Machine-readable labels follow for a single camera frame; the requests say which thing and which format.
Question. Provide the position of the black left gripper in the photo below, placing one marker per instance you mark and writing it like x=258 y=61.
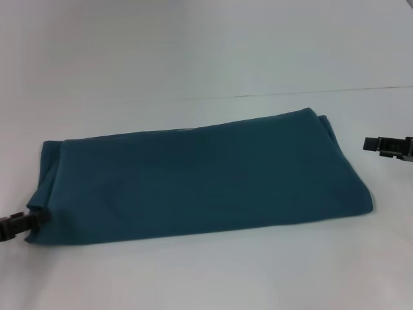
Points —
x=11 y=227

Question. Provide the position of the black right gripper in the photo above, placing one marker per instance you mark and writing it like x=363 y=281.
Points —
x=409 y=149

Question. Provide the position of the teal blue shirt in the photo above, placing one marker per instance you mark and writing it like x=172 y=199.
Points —
x=193 y=177

